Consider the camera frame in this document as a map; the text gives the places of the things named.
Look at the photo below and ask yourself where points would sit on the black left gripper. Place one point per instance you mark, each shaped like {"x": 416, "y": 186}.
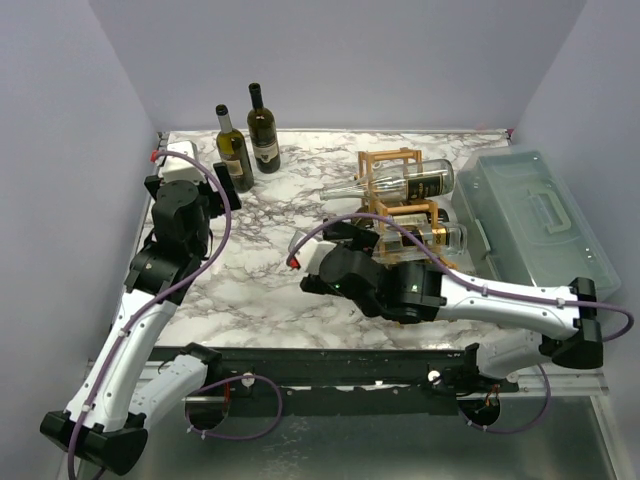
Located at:
{"x": 205, "y": 189}

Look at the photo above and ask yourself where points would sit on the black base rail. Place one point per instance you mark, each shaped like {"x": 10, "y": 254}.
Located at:
{"x": 317, "y": 382}

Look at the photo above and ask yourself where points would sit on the green bottle Primitivo label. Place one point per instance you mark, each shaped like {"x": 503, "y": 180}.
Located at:
{"x": 232, "y": 150}

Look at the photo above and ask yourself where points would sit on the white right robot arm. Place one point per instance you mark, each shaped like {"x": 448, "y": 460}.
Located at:
{"x": 550, "y": 324}

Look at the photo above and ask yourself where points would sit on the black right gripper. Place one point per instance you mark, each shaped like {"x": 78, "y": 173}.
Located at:
{"x": 345, "y": 232}

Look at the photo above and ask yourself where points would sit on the green wine bottle cream label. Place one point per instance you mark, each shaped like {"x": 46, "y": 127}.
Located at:
{"x": 420, "y": 217}

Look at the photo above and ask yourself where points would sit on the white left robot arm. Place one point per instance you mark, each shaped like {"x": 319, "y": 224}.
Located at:
{"x": 107, "y": 421}

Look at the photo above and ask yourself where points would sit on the dark green bottle Masini label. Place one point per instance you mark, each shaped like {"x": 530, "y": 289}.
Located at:
{"x": 263, "y": 133}

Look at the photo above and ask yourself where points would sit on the translucent plastic storage box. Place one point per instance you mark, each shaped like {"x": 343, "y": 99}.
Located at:
{"x": 523, "y": 224}

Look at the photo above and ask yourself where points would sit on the wooden wine rack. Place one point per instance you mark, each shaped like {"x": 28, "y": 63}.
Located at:
{"x": 371, "y": 160}

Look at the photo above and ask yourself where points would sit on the square clear liquor bottle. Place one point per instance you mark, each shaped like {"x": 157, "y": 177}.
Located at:
{"x": 446, "y": 240}

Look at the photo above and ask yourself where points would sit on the round clear glass bottle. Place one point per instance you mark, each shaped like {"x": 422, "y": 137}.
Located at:
{"x": 397, "y": 183}

